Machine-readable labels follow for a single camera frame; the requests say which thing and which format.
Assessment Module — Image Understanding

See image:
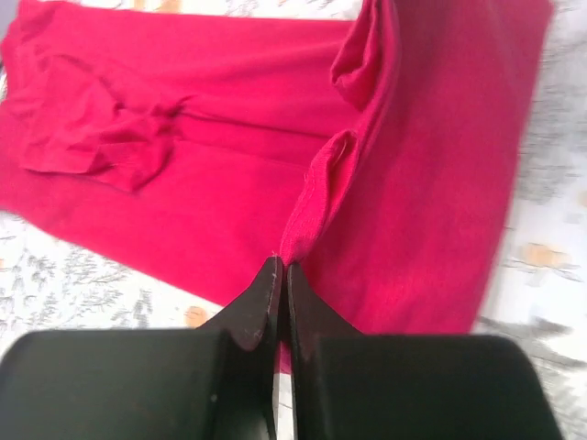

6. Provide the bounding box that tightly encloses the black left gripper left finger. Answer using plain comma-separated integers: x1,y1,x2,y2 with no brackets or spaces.
1,257,281,440

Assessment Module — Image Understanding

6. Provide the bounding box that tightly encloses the magenta t shirt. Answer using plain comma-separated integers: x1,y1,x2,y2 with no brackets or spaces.
0,0,554,377

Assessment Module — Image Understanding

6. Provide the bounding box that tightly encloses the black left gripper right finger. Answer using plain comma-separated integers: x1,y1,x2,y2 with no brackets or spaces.
287,265,561,440

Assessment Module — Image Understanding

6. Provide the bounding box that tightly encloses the floral table mat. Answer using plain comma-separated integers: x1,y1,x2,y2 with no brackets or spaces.
1,1,586,439

